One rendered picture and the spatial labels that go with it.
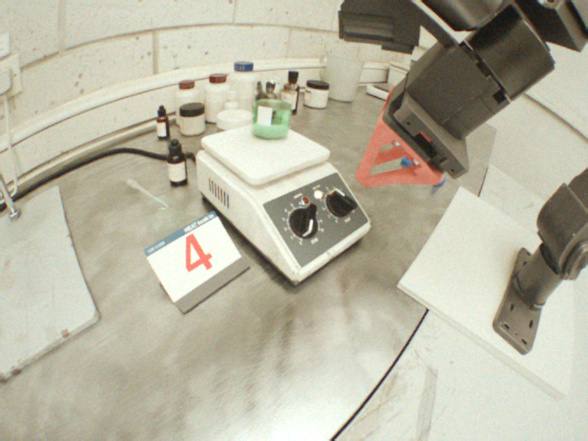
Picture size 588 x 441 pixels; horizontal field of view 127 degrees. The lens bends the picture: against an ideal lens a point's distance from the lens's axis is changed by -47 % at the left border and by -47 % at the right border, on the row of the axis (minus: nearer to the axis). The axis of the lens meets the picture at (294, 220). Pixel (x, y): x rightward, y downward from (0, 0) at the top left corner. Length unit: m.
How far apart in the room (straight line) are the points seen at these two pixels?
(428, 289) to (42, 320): 0.43
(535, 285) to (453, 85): 0.28
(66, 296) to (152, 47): 0.54
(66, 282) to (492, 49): 0.42
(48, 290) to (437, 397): 0.42
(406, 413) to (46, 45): 0.77
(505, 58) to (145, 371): 0.35
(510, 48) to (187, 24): 0.66
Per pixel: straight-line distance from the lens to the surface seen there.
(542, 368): 0.39
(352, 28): 0.20
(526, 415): 0.37
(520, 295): 0.40
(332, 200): 0.31
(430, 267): 0.35
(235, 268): 0.30
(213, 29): 0.76
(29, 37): 0.65
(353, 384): 0.25
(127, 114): 0.65
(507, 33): 0.20
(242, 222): 0.31
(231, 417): 0.24
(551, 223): 0.35
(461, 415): 0.30
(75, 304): 0.31
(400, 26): 0.19
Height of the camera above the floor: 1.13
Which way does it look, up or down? 40 degrees down
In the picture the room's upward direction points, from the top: 9 degrees clockwise
